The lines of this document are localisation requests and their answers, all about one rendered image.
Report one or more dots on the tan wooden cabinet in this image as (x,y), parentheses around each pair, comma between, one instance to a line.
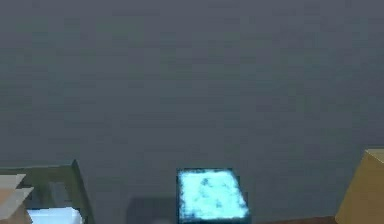
(363,193)

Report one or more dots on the white pillow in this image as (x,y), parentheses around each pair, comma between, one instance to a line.
(55,216)

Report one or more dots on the brown cardboard box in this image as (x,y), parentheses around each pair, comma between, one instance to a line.
(11,200)

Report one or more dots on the dark green bed frame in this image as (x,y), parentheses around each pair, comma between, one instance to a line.
(66,181)

